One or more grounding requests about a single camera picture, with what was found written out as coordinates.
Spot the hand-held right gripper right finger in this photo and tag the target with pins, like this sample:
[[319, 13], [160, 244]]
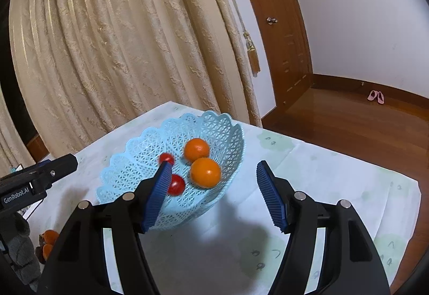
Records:
[[271, 194]]

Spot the pink slipper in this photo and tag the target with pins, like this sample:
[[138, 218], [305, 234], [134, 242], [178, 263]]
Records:
[[372, 95], [381, 98]]

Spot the light blue plastic basket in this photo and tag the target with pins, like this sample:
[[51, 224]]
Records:
[[207, 134]]

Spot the person's left hand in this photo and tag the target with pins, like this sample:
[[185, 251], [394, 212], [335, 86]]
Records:
[[20, 244]]

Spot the small orange persimmon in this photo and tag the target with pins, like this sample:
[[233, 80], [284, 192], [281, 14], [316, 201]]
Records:
[[47, 249], [51, 236]]

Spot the beige patterned curtain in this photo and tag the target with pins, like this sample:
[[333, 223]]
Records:
[[127, 40], [13, 137]]

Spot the brown wooden door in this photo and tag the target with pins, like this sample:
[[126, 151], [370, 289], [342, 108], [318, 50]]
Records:
[[271, 20]]

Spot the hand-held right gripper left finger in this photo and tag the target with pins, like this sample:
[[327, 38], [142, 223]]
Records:
[[157, 194]]

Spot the red cherry tomato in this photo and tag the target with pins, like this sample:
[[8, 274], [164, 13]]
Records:
[[177, 185], [166, 158]]

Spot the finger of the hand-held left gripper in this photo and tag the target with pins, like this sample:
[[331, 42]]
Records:
[[57, 167]]

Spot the metal door knob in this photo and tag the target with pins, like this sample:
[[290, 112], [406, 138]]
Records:
[[272, 20]]

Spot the orange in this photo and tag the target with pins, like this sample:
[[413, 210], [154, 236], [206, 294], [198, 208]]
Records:
[[197, 149], [205, 173]]

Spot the brown wooden ledge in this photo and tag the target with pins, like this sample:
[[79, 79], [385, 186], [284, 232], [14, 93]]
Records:
[[38, 147]]

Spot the gold curtain tassel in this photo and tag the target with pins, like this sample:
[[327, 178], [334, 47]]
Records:
[[253, 54]]

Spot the curtain tassel tieback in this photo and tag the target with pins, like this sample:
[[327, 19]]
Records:
[[237, 12]]

